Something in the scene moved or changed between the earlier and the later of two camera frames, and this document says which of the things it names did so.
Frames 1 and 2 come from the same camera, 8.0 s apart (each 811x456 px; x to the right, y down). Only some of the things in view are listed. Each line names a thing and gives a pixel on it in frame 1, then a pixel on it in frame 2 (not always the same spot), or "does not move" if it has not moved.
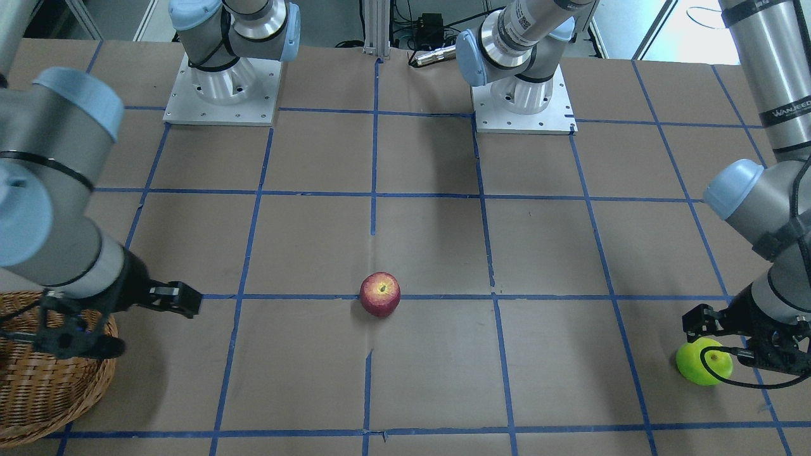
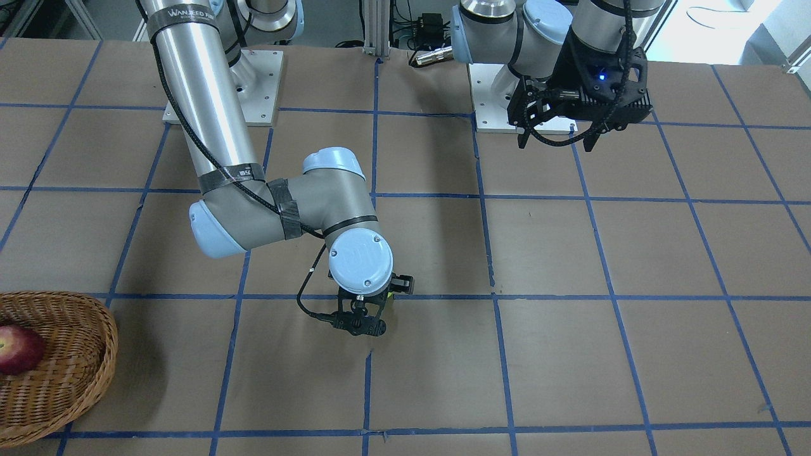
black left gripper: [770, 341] → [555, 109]
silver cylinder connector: [438, 55] does not move
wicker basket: [41, 395] does not move
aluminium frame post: [377, 27] does not move
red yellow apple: [380, 293] → [21, 349]
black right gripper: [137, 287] → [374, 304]
